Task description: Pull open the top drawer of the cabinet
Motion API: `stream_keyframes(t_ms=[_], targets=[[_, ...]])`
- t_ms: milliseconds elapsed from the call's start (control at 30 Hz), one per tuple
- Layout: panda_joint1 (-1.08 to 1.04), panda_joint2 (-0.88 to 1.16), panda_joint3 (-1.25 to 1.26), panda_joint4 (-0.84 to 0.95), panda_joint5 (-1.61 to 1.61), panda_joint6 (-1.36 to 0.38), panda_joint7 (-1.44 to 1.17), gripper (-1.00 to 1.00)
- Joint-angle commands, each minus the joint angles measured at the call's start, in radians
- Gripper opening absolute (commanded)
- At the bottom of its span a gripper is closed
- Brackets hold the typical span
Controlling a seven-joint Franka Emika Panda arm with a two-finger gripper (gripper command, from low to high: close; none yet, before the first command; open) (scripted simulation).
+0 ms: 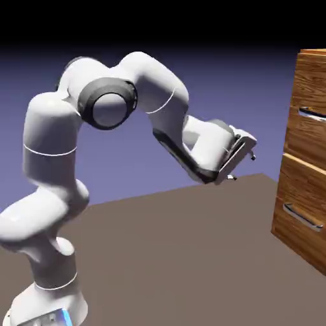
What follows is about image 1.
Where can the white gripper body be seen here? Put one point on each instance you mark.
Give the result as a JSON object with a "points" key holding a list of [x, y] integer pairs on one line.
{"points": [[236, 158]]}

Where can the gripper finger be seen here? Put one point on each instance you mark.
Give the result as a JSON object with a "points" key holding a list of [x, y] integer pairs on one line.
{"points": [[253, 156], [231, 177]]}

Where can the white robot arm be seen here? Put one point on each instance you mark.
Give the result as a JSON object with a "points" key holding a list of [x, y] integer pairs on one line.
{"points": [[51, 122]]}

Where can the wooden drawer front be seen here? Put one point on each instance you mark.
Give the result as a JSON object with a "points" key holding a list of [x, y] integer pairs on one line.
{"points": [[305, 137], [293, 183]]}

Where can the wooden cabinet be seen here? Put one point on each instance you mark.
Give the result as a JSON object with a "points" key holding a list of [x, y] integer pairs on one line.
{"points": [[305, 76]]}

